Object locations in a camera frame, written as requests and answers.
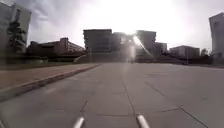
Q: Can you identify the dark block building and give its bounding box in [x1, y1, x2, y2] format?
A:
[82, 28, 114, 63]

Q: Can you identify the grey concrete road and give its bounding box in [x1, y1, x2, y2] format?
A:
[0, 62, 224, 128]

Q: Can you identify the dark tower building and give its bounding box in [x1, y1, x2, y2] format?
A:
[134, 29, 168, 59]

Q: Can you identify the low reddish building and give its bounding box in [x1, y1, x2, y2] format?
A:
[27, 37, 86, 57]

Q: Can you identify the robot's own part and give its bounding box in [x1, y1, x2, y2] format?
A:
[72, 115, 86, 128]
[136, 114, 151, 128]

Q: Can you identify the low pale building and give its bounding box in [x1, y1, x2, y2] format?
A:
[169, 45, 201, 60]

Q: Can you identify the reddish paved sidewalk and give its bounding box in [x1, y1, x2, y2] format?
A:
[0, 63, 98, 90]

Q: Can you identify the tall glass building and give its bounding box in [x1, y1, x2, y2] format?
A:
[0, 2, 33, 61]

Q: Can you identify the pale tall building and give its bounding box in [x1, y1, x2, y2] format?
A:
[208, 12, 224, 61]

